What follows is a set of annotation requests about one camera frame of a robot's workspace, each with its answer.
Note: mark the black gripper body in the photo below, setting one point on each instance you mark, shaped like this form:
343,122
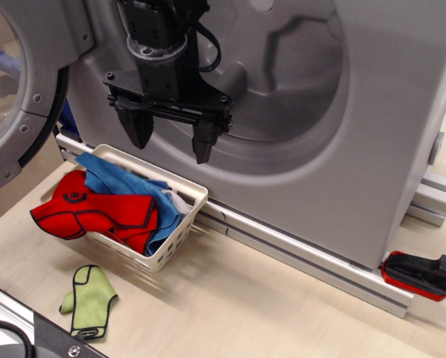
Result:
171,91

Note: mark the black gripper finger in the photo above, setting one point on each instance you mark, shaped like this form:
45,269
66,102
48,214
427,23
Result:
136,121
205,136

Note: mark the blue cloth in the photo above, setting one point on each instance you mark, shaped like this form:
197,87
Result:
105,178

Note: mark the red cloth black trim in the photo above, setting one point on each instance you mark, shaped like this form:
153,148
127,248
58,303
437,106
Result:
75,210

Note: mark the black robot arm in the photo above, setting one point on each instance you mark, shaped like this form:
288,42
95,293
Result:
163,32

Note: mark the grey round machine door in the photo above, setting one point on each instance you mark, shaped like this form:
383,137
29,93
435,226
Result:
47,36

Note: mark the grey toy washing machine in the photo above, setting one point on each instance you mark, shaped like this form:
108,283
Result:
336,108

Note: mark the white cloth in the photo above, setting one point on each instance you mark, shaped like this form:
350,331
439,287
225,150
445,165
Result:
180,205

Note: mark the white plastic basket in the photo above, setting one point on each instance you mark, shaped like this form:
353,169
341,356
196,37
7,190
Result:
193,197

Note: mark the blue object behind door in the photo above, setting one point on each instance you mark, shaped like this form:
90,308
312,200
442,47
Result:
9,64

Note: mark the green cloth black trim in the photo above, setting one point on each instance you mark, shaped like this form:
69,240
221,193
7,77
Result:
89,302

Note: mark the red black clamp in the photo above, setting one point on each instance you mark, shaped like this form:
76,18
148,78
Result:
418,275

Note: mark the aluminium rail under machine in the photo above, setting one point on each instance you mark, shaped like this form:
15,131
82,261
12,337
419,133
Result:
363,283

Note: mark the aluminium table edge rail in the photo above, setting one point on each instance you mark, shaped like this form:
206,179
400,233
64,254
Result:
14,312

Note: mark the aluminium rail right side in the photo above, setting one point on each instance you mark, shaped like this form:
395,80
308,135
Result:
429,201

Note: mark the black bracket with screw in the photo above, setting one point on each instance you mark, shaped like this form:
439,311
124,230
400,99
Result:
51,340

